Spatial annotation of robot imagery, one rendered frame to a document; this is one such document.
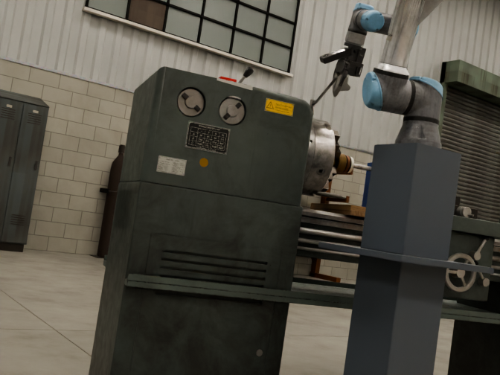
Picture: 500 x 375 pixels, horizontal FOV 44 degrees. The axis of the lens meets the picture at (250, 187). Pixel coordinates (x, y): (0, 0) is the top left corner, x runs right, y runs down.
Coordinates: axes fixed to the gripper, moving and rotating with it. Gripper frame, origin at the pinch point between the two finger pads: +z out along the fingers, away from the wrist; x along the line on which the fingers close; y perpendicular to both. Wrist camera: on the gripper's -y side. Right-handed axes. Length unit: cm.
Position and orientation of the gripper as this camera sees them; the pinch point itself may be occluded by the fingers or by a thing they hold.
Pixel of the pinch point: (333, 93)
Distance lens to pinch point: 251.4
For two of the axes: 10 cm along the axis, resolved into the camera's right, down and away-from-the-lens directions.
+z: -2.5, 9.3, 2.6
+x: -2.8, -3.3, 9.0
